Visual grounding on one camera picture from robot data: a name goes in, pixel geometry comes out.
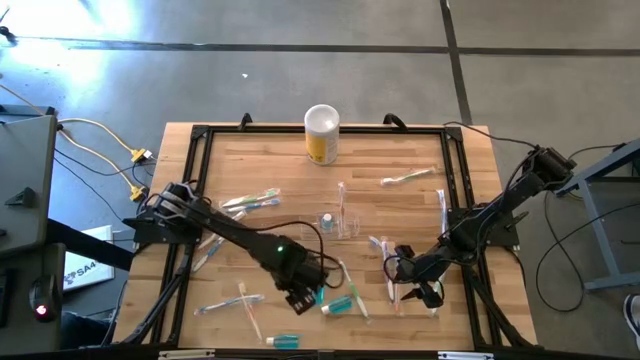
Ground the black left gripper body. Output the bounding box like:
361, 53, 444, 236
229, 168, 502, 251
273, 269, 329, 316

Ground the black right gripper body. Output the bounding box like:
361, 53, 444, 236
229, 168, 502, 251
394, 243, 446, 309

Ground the purple toothbrush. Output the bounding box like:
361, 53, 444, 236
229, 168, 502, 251
380, 239, 396, 304

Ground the silver aluminium extrusion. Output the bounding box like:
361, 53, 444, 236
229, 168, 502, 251
158, 348, 217, 360
437, 350, 495, 360

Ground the clear acrylic organizer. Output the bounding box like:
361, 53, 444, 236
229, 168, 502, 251
299, 208, 361, 241

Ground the white wipes canister yellow label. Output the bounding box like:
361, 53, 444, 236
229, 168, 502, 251
303, 103, 341, 166

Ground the blue-grey metal stand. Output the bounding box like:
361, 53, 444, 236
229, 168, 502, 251
553, 138, 640, 294

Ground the white printed box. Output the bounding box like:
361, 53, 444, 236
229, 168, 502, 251
62, 224, 116, 292

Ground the person's shoe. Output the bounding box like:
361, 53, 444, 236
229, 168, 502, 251
623, 293, 640, 337

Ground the person's leg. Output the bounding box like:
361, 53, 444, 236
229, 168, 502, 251
59, 310, 119, 351

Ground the black diagonal bar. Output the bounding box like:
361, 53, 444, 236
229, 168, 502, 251
46, 218, 135, 272

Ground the black computer mouse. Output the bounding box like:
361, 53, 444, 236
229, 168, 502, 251
28, 273, 62, 324

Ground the dark grey side desk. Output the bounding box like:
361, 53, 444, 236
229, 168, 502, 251
0, 242, 67, 357

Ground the grey metal cabinet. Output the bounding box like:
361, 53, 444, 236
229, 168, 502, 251
0, 104, 59, 257

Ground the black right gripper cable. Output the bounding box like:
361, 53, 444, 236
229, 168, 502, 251
382, 253, 404, 285

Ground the black floor cable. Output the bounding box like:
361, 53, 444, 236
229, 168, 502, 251
535, 199, 640, 314

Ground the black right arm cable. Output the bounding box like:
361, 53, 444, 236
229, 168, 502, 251
442, 121, 541, 151

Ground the black aluminium table frame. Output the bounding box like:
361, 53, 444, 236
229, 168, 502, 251
112, 122, 539, 351

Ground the yellow floor cable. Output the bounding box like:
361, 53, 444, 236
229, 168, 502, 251
59, 130, 149, 202
57, 117, 154, 164

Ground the black triangular bracket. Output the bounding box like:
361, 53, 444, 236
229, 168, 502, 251
4, 186, 37, 208

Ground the tan floor cable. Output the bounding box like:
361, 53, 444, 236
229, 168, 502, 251
0, 82, 46, 117

